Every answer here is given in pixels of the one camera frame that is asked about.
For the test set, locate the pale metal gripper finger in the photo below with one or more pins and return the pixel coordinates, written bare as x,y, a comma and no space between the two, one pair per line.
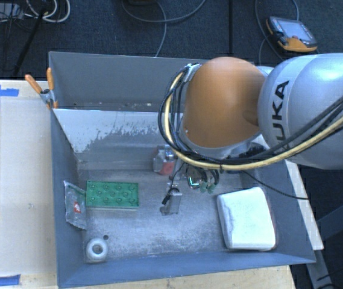
173,204
165,161

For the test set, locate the grey metal bin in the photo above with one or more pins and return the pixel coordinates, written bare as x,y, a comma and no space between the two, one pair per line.
147,233

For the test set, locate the dark green flat block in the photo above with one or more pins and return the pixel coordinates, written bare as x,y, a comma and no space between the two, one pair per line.
112,194

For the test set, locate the white foam block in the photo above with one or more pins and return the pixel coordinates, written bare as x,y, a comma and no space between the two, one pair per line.
248,220

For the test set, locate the clear plastic packet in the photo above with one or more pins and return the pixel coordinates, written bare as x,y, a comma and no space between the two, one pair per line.
75,205

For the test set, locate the pale flat board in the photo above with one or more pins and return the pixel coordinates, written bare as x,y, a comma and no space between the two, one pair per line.
26,185

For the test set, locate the black cylinder on white bracket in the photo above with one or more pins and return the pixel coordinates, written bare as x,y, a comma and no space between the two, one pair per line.
256,150

